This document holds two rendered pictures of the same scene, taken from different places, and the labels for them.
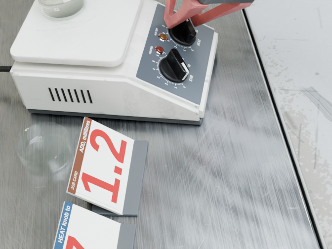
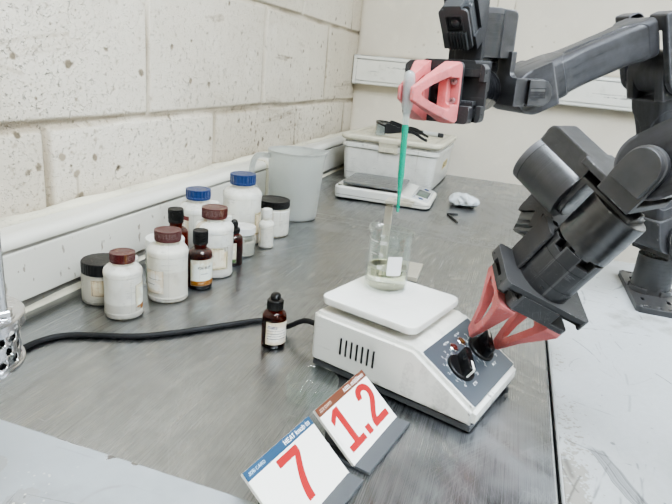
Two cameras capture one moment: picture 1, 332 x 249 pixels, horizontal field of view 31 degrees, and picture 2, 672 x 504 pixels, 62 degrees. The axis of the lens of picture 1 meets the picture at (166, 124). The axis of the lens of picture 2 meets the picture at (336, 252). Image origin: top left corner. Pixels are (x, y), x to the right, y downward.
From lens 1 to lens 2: 0.18 m
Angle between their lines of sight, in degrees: 34
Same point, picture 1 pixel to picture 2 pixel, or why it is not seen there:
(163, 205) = (399, 478)
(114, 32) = (419, 312)
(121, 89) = (404, 360)
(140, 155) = (396, 430)
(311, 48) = (612, 422)
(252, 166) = (510, 487)
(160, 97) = (438, 381)
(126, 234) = (350, 483)
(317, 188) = not seen: outside the picture
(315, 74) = (611, 443)
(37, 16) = (359, 284)
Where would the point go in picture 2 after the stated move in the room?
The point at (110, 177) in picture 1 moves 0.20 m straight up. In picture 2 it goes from (359, 428) to (385, 219)
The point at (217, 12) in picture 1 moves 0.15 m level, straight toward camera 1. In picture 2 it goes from (521, 336) to (493, 403)
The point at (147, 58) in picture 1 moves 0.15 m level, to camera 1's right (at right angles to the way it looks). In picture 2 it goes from (440, 346) to (592, 380)
